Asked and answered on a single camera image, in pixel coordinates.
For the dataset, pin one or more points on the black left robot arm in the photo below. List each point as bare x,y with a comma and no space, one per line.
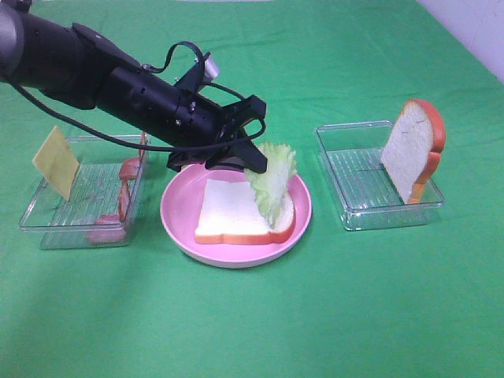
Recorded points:
83,69

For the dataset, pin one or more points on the clear left plastic tray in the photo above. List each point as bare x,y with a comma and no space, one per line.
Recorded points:
58,224

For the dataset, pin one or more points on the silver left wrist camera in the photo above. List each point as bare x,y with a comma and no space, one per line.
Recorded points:
211,69

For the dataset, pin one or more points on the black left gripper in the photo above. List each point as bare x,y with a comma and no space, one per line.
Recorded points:
215,137

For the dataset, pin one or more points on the clear right plastic tray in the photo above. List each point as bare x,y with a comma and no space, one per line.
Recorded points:
365,196

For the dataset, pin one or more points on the green tablecloth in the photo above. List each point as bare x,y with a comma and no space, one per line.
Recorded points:
408,302

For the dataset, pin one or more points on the yellow cheese slice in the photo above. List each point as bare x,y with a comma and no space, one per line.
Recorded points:
57,163

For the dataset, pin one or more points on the pink round plate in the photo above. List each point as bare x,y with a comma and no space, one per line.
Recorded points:
180,207

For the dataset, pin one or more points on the clear plastic tray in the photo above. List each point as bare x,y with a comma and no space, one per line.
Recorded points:
58,224
365,196

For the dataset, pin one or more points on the toast slice with red crust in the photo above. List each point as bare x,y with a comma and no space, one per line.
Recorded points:
230,215

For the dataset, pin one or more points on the green lettuce leaf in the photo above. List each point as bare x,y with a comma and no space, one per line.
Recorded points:
270,187

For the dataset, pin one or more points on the bacon strip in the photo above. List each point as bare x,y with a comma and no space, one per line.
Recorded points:
109,228
130,167

